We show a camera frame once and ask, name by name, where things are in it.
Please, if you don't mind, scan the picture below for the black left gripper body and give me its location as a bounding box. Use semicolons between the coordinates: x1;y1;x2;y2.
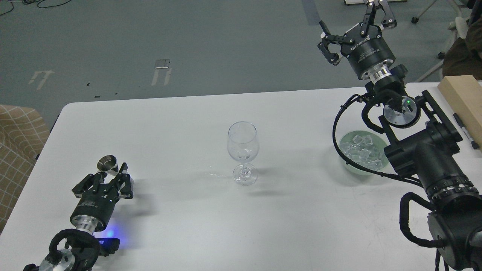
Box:
70;184;119;232

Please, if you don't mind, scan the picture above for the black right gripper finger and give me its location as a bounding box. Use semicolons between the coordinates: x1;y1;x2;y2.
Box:
318;20;354;66
361;0;397;36

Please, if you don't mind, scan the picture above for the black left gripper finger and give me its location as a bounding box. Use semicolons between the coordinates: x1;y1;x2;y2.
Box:
107;163;134;199
72;172;107;198

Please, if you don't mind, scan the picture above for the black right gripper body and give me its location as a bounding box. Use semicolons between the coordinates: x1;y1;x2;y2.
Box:
341;23;396;79

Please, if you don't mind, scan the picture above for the steel double jigger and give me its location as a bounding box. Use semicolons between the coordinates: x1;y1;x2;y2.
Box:
97;155;122;177

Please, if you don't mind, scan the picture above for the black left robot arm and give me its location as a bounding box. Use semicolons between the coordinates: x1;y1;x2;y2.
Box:
24;158;134;271

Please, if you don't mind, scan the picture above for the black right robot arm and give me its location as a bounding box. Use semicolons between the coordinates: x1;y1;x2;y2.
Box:
318;0;482;271

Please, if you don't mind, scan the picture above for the pile of clear ice cubes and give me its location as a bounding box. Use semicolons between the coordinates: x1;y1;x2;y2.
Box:
339;130;388;171

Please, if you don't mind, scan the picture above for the clear wine glass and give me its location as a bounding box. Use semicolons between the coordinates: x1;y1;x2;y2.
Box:
227;121;259;186

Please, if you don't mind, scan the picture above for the white office chair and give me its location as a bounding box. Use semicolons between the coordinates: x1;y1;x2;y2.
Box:
410;0;481;83

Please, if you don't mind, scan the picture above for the tan checkered cushion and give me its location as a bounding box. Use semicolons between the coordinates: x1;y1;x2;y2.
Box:
0;105;50;231

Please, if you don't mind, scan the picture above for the green bowl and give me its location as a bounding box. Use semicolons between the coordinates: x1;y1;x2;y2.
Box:
338;130;390;176

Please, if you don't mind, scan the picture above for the light wooden block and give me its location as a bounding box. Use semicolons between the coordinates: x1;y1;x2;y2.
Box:
438;75;482;146

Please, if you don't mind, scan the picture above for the black marker pen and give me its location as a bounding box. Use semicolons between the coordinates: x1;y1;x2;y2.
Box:
453;113;480;150

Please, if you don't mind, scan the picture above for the black cable on floor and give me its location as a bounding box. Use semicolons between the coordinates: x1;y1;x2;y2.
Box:
0;0;72;16

